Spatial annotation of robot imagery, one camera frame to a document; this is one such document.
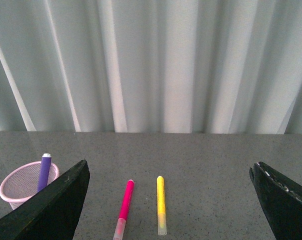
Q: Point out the purple highlighter pen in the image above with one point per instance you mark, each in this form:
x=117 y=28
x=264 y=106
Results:
x=44 y=171

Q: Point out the pink highlighter pen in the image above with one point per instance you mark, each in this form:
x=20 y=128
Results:
x=124 y=211

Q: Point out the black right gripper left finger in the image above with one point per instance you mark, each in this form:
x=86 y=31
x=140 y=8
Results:
x=54 y=212

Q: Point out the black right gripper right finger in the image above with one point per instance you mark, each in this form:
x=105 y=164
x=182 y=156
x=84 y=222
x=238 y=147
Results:
x=280 y=199

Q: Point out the white pleated curtain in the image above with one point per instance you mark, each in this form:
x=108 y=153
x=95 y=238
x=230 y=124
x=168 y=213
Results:
x=170 y=66

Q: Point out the pink mesh pen cup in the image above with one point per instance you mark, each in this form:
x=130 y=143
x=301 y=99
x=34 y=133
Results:
x=23 y=183

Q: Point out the yellow highlighter pen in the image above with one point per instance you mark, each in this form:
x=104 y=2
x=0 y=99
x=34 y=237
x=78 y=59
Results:
x=161 y=207

